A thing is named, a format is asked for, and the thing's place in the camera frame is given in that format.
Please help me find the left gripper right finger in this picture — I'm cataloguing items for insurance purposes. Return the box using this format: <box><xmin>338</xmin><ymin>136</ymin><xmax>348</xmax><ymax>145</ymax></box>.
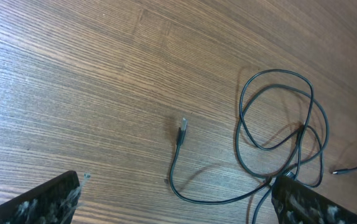
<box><xmin>271</xmin><ymin>176</ymin><xmax>357</xmax><ymax>224</ymax></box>

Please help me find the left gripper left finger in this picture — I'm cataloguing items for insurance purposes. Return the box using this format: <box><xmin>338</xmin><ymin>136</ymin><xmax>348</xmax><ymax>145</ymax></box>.
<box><xmin>0</xmin><ymin>170</ymin><xmax>81</xmax><ymax>224</ymax></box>

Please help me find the black USB cable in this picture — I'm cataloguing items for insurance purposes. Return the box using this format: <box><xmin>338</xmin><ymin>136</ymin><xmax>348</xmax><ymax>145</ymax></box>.
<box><xmin>169</xmin><ymin>68</ymin><xmax>330</xmax><ymax>224</ymax></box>

